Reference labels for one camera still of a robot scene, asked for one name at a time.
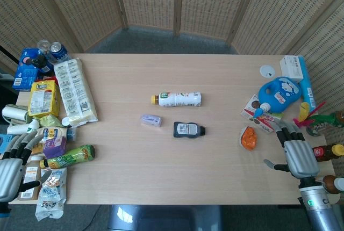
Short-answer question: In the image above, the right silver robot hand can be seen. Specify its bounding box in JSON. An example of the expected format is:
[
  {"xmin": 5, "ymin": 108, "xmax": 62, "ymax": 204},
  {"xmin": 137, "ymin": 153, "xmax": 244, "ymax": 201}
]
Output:
[{"xmin": 263, "ymin": 119, "xmax": 320, "ymax": 180}]

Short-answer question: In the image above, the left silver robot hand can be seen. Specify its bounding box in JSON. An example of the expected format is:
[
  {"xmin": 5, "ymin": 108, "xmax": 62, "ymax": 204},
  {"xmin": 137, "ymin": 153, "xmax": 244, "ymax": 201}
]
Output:
[{"xmin": 0, "ymin": 129, "xmax": 52, "ymax": 203}]

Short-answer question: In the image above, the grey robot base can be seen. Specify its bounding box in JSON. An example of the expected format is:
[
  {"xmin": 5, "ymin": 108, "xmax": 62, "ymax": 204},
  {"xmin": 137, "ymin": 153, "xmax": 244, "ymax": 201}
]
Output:
[{"xmin": 107, "ymin": 204, "xmax": 224, "ymax": 231}]

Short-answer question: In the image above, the brown tea bottle red label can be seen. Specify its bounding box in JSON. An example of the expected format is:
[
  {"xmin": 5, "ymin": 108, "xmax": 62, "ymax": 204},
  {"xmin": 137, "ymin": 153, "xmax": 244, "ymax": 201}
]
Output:
[{"xmin": 312, "ymin": 143, "xmax": 344, "ymax": 162}]

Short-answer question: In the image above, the brown bottle white cap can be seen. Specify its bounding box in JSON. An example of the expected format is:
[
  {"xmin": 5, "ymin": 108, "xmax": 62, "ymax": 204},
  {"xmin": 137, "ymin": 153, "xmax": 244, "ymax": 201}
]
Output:
[{"xmin": 321, "ymin": 175, "xmax": 344, "ymax": 195}]

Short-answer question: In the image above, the white bottle blue cap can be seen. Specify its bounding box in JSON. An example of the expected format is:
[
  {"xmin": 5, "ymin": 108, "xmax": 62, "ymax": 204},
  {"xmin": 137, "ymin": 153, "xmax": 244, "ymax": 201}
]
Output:
[{"xmin": 34, "ymin": 126, "xmax": 77, "ymax": 144}]

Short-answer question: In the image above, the dark soda bottle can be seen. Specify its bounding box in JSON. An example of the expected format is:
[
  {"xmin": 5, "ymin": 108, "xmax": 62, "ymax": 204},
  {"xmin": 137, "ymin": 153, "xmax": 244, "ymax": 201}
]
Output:
[{"xmin": 31, "ymin": 54, "xmax": 56, "ymax": 77}]

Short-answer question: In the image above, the dark green bottle black cap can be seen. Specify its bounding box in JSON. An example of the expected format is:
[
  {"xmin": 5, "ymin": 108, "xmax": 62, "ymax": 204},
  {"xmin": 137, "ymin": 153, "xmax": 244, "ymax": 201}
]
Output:
[{"xmin": 173, "ymin": 121, "xmax": 207, "ymax": 138}]

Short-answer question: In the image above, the white yogurt bottle yellow cap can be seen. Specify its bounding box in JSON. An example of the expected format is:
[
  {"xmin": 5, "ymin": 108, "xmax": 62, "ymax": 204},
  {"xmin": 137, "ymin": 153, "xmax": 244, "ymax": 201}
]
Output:
[{"xmin": 150, "ymin": 91, "xmax": 202, "ymax": 107}]

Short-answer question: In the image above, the brown cardboard box white label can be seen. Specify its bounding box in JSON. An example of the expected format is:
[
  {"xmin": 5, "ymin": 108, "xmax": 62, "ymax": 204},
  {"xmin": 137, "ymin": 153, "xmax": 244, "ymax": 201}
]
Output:
[{"xmin": 16, "ymin": 156, "xmax": 52, "ymax": 201}]

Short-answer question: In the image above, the blue booklet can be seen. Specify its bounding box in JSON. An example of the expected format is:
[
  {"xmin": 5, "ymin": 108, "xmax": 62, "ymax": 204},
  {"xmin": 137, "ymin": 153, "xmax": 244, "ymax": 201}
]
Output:
[{"xmin": 0, "ymin": 134, "xmax": 14, "ymax": 160}]

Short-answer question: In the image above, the green snack bag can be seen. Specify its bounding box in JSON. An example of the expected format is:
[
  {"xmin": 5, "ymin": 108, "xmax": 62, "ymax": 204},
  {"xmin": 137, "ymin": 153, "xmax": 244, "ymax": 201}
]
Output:
[{"xmin": 306, "ymin": 111, "xmax": 344, "ymax": 136}]

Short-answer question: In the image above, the colourful feather shuttlecock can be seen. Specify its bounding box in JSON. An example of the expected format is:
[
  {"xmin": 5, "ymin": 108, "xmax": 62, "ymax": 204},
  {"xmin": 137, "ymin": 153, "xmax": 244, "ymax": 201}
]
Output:
[{"xmin": 292, "ymin": 101, "xmax": 326, "ymax": 128}]

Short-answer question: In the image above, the white blue snack bag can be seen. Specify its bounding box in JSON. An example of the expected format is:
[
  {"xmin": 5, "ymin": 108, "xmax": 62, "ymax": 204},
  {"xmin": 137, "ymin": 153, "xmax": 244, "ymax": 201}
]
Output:
[{"xmin": 35, "ymin": 167, "xmax": 68, "ymax": 222}]

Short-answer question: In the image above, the purple snack box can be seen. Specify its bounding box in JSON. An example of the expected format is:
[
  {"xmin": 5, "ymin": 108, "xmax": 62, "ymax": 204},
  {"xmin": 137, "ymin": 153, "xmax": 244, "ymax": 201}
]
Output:
[{"xmin": 42, "ymin": 136, "xmax": 67, "ymax": 159}]

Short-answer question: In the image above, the orange snack packet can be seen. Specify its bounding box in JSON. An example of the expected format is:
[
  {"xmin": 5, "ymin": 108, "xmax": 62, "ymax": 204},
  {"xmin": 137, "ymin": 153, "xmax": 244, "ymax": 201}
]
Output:
[{"xmin": 239, "ymin": 125, "xmax": 258, "ymax": 151}]

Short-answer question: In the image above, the white lint roller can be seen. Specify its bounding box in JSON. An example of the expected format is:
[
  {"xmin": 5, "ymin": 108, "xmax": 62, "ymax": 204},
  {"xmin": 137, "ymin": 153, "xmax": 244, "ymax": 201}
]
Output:
[{"xmin": 1, "ymin": 104, "xmax": 36, "ymax": 135}]

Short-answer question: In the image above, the red white milk carton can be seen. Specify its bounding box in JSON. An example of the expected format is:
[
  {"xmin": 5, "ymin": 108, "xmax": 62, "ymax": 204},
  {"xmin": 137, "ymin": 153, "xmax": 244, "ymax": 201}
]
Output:
[{"xmin": 240, "ymin": 93, "xmax": 285, "ymax": 134}]

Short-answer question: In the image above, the green chips canister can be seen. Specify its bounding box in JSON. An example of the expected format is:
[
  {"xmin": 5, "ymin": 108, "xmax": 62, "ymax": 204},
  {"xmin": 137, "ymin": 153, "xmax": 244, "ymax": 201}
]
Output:
[{"xmin": 39, "ymin": 144, "xmax": 96, "ymax": 169}]

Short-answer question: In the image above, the light green crumpled bag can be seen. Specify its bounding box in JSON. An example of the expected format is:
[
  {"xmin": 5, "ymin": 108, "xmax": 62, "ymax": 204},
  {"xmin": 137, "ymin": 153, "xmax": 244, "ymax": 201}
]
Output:
[{"xmin": 39, "ymin": 114, "xmax": 65, "ymax": 128}]

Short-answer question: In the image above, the blue detergent jug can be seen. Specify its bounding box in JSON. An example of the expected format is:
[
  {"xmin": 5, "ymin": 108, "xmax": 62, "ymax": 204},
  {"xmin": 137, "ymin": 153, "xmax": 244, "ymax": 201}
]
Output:
[{"xmin": 254, "ymin": 76, "xmax": 302, "ymax": 117}]

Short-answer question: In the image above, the light blue tube package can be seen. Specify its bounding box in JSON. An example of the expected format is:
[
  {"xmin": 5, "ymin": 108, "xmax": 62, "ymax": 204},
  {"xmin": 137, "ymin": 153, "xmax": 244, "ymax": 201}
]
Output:
[{"xmin": 297, "ymin": 55, "xmax": 318, "ymax": 110}]

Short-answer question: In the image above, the yellow Lipo biscuit bag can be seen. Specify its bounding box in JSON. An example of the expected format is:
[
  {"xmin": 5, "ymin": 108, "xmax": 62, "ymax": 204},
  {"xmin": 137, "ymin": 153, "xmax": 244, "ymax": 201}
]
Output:
[{"xmin": 28, "ymin": 81, "xmax": 61, "ymax": 118}]

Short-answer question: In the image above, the long white noodle package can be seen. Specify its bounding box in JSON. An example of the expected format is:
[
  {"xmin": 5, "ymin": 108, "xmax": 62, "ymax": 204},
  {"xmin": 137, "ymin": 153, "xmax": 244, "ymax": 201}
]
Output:
[{"xmin": 53, "ymin": 57, "xmax": 98, "ymax": 128}]

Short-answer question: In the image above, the blue cookie box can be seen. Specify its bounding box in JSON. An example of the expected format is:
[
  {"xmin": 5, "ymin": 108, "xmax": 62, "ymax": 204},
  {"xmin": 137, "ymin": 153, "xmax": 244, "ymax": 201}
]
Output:
[{"xmin": 12, "ymin": 48, "xmax": 54, "ymax": 91}]

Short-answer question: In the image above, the clear plastic cup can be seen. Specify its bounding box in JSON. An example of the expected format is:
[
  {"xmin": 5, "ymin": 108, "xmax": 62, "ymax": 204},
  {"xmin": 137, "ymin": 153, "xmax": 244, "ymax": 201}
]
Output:
[{"xmin": 36, "ymin": 39, "xmax": 52, "ymax": 54}]

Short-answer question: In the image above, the blue soda can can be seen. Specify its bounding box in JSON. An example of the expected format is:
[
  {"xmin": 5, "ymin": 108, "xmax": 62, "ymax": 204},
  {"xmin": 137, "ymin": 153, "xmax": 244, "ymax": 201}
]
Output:
[{"xmin": 50, "ymin": 42, "xmax": 70, "ymax": 63}]

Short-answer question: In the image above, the small purple tissue pack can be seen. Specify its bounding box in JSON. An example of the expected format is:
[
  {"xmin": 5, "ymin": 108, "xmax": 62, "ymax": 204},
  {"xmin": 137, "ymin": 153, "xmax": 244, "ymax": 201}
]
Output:
[{"xmin": 140, "ymin": 113, "xmax": 163, "ymax": 128}]

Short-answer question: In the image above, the wicker folding screen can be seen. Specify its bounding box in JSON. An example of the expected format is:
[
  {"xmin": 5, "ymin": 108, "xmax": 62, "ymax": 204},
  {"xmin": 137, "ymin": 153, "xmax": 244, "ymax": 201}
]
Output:
[{"xmin": 0, "ymin": 0, "xmax": 344, "ymax": 205}]

